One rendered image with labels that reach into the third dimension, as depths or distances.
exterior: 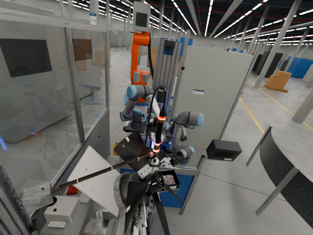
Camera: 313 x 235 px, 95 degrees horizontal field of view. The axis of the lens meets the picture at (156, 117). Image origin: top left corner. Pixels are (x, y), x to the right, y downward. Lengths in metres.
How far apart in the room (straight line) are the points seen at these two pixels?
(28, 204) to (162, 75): 1.45
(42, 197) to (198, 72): 2.46
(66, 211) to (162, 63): 1.51
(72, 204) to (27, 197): 0.48
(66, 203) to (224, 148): 1.32
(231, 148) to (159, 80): 1.03
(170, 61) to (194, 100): 1.32
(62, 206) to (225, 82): 2.70
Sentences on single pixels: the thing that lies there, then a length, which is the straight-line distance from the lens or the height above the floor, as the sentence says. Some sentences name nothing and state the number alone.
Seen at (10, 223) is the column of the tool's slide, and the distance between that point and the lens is 0.91.
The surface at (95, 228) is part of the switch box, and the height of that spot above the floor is 0.84.
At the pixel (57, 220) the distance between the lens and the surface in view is 1.33.
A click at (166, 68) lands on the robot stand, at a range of 1.67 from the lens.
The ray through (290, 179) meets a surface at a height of 0.79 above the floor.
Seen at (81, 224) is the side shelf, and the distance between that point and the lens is 1.32.
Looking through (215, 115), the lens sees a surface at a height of 0.86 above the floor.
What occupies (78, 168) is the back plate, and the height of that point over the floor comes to 1.35.
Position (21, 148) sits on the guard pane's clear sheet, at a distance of 1.05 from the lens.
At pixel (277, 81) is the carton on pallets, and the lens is 13.13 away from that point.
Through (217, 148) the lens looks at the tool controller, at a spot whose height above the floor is 1.23.
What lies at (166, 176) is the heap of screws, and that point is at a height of 0.84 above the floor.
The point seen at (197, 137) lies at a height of 0.29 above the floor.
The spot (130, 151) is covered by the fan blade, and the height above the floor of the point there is 1.37.
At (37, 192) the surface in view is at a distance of 0.85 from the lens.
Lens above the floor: 2.03
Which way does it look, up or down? 29 degrees down
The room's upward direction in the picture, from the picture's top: 9 degrees clockwise
